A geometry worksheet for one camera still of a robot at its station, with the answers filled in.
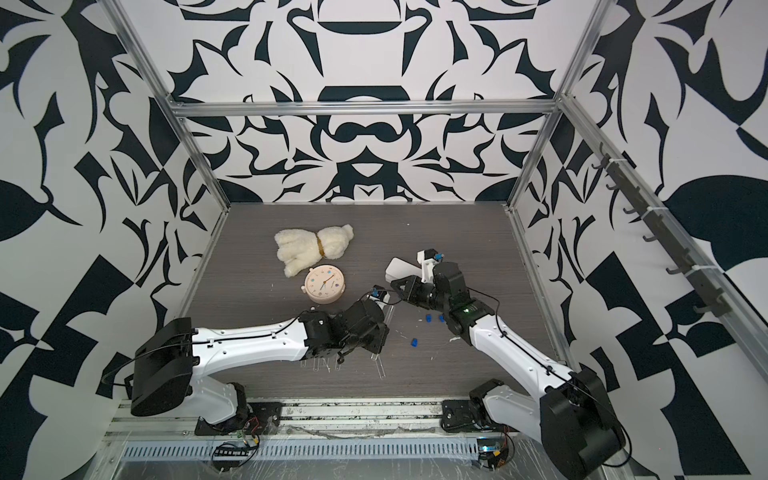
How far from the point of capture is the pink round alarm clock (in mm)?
954

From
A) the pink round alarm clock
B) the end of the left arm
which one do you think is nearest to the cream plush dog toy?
the pink round alarm clock

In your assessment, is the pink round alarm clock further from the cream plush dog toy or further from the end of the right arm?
the end of the right arm

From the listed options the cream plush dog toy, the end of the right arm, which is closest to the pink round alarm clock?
the cream plush dog toy

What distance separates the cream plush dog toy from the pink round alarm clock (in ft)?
0.12

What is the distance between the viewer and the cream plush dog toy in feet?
3.17
